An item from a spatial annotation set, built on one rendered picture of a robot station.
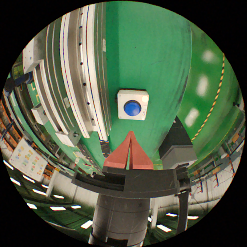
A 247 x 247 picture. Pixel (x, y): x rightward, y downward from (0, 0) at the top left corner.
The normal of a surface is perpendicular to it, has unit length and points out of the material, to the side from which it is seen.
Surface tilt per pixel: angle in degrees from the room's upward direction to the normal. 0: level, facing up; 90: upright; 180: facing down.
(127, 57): 0
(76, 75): 90
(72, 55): 90
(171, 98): 0
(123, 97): 0
